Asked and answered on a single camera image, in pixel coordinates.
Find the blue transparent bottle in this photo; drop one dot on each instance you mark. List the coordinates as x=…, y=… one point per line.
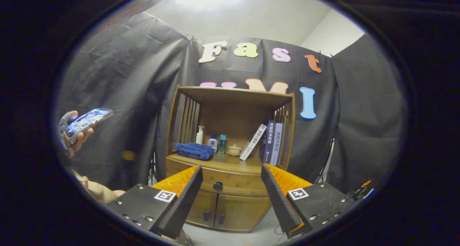
x=222, y=143

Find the white bottle blue cap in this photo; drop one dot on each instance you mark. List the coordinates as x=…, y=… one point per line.
x=212, y=143

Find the white pump bottle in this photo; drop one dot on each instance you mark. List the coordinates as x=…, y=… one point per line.
x=199, y=137

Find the black tripod stand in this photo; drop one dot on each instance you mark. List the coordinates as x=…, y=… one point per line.
x=152, y=167
x=323, y=163

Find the beige lidded teacup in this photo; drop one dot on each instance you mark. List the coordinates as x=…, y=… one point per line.
x=234, y=150

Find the black drawer knob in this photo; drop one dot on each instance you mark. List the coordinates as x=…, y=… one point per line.
x=218, y=186

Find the dark blue book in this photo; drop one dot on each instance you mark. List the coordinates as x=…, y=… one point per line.
x=268, y=141

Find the light blue book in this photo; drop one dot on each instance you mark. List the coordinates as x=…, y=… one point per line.
x=276, y=145

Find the black backdrop cloth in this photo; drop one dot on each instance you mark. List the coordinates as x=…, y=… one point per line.
x=125, y=77

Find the orange black tool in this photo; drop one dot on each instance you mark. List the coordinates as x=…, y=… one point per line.
x=361, y=190

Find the smartphone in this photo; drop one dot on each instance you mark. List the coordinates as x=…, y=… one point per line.
x=88, y=121

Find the wooden drawer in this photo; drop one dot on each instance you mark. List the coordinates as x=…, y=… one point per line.
x=237, y=181

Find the wooden cabinet door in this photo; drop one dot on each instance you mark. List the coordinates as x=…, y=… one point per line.
x=244, y=213
x=201, y=206

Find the wooden cabinet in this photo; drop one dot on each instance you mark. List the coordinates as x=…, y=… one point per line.
x=233, y=113

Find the blue folded towel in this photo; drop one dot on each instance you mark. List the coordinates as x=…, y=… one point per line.
x=194, y=150

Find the white book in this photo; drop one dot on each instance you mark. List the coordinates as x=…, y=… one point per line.
x=253, y=142

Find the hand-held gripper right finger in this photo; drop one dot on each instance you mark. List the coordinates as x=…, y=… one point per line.
x=278, y=199

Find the wooden countertop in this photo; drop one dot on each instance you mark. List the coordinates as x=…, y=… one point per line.
x=222, y=161

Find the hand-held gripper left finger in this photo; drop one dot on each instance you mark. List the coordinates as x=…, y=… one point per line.
x=187, y=203

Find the person's beige trousers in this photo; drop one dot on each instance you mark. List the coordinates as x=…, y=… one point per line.
x=100, y=192

